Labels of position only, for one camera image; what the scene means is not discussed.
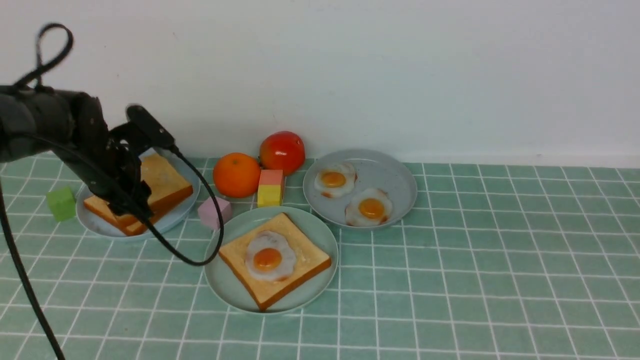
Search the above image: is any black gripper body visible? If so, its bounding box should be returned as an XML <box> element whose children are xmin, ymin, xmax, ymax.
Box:
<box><xmin>52</xmin><ymin>92</ymin><xmax>143</xmax><ymax>201</ymax></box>

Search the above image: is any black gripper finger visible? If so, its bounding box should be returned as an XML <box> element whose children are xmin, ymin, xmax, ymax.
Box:
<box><xmin>107</xmin><ymin>197</ymin><xmax>131</xmax><ymax>217</ymax></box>

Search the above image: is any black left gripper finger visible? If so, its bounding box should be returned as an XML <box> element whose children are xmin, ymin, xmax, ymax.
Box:
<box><xmin>128</xmin><ymin>182</ymin><xmax>153</xmax><ymax>221</ymax></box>

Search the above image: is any fried egg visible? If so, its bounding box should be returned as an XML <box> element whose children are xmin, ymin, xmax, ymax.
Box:
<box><xmin>244</xmin><ymin>230</ymin><xmax>297</xmax><ymax>282</ymax></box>
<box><xmin>345</xmin><ymin>187</ymin><xmax>393</xmax><ymax>227</ymax></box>
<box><xmin>313</xmin><ymin>161</ymin><xmax>358</xmax><ymax>199</ymax></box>

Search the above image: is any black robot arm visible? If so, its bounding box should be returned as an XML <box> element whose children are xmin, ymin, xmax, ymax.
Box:
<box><xmin>0</xmin><ymin>86</ymin><xmax>154</xmax><ymax>218</ymax></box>

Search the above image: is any light blue bread plate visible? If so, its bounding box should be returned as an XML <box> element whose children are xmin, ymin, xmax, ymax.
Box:
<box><xmin>76</xmin><ymin>149</ymin><xmax>201</xmax><ymax>240</ymax></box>

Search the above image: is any green cube block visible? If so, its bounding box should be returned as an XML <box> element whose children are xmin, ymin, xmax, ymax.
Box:
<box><xmin>45</xmin><ymin>186</ymin><xmax>76</xmax><ymax>223</ymax></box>

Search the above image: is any pink cube block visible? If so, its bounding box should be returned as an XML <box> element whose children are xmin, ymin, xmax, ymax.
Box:
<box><xmin>198</xmin><ymin>196</ymin><xmax>233</xmax><ymax>231</ymax></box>
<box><xmin>258</xmin><ymin>169</ymin><xmax>285</xmax><ymax>198</ymax></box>

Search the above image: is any orange fruit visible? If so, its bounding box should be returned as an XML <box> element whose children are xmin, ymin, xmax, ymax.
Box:
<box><xmin>212</xmin><ymin>152</ymin><xmax>262</xmax><ymax>198</ymax></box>

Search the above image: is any green centre plate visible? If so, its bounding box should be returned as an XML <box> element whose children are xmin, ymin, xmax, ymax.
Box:
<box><xmin>204</xmin><ymin>206</ymin><xmax>339</xmax><ymax>313</ymax></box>

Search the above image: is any yellow bottom cube block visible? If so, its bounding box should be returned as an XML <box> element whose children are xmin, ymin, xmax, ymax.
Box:
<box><xmin>256</xmin><ymin>184</ymin><xmax>284</xmax><ymax>208</ymax></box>

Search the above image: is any pink top cube block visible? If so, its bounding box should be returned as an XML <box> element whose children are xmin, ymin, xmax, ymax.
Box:
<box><xmin>258</xmin><ymin>169</ymin><xmax>285</xmax><ymax>198</ymax></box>

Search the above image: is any red tomato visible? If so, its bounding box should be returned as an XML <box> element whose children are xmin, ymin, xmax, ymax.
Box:
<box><xmin>258</xmin><ymin>131</ymin><xmax>306</xmax><ymax>177</ymax></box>

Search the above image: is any grey egg plate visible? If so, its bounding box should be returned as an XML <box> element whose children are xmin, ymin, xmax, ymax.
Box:
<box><xmin>302</xmin><ymin>149</ymin><xmax>418</xmax><ymax>230</ymax></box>

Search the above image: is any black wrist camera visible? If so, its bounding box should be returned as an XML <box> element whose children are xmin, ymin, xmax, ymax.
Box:
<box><xmin>109</xmin><ymin>104</ymin><xmax>178</xmax><ymax>157</ymax></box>

